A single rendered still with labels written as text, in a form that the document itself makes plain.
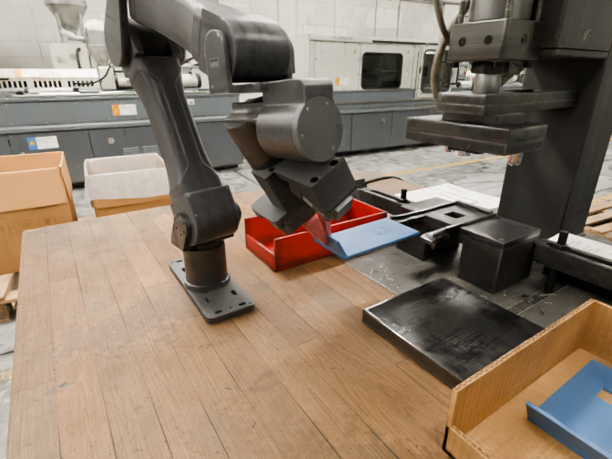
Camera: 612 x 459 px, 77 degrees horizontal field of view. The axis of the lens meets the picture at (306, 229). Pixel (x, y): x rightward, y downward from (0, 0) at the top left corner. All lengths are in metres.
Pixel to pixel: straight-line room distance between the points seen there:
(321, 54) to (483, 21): 5.16
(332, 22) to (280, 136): 7.88
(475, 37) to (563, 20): 0.11
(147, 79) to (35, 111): 4.30
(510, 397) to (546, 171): 0.50
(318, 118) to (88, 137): 4.59
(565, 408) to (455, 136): 0.37
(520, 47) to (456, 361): 0.42
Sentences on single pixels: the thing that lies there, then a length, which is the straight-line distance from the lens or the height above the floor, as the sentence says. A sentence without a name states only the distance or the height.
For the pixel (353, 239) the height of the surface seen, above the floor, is 0.99.
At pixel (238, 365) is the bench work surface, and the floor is 0.90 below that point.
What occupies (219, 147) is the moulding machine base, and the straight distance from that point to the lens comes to 5.15.
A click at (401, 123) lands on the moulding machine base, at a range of 6.70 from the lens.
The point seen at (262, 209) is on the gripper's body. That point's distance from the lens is 0.45.
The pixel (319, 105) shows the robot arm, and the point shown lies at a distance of 0.35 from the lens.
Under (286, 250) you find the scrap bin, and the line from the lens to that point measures 0.64.
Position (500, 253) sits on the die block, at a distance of 0.62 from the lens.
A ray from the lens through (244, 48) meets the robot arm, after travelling 0.39.
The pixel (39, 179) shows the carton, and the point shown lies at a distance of 2.59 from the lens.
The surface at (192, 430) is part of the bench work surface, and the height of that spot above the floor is 0.90.
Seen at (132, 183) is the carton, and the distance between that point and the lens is 2.63.
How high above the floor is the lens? 1.21
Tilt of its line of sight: 22 degrees down
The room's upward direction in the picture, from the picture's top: straight up
